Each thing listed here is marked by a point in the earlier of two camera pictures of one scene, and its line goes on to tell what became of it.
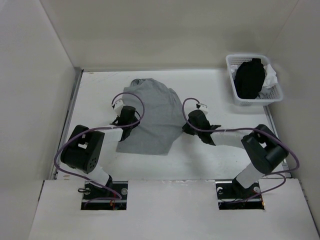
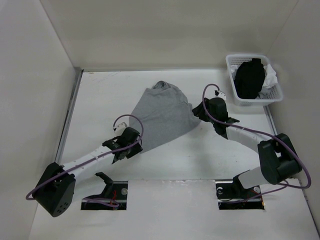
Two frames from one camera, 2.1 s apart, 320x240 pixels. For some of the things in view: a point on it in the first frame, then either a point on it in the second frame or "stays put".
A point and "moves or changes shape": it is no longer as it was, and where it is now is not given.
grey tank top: x=161 y=127 moves or changes shape
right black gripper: x=186 y=129 → x=198 y=111
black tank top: x=249 y=78 stays put
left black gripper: x=135 y=124 → x=136 y=150
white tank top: x=270 y=77 stays put
